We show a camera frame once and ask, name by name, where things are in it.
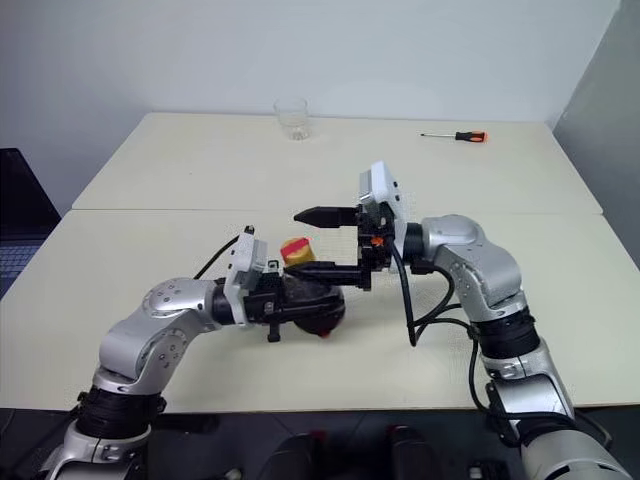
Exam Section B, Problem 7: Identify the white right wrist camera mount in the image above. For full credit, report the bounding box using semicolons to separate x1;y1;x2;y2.
357;159;409;275

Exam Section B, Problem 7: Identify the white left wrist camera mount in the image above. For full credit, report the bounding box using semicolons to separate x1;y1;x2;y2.
222;227;272;330

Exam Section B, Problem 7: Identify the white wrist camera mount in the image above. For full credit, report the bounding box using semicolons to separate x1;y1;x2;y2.
222;227;272;330
357;159;409;275

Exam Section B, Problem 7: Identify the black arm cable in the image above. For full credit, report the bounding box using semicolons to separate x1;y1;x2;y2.
391;244;524;449
192;225;257;281

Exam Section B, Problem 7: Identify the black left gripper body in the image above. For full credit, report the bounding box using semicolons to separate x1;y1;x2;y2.
243;259;287;344

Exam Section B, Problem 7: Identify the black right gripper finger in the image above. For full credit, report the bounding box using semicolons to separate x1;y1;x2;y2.
285;260;362;291
293;204;360;230

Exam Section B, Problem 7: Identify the dark rounded shape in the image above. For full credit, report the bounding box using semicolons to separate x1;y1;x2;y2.
384;423;454;480

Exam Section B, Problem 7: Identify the dark laptop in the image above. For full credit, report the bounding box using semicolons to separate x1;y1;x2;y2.
0;147;62;299

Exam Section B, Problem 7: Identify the orange black screwdriver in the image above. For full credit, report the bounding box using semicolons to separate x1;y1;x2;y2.
419;129;488;144

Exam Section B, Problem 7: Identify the clear stemless glass tumbler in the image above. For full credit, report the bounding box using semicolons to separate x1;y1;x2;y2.
273;96;309;143

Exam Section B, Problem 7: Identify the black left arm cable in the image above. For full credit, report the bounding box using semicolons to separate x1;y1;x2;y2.
192;225;257;281

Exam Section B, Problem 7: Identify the dark cola bottle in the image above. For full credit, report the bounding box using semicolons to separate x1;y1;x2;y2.
282;248;348;342

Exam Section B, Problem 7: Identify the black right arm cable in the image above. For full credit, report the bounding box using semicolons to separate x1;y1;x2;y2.
391;244;524;449

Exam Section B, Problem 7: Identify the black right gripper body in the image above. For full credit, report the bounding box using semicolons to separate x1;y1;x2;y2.
355;200;397;294

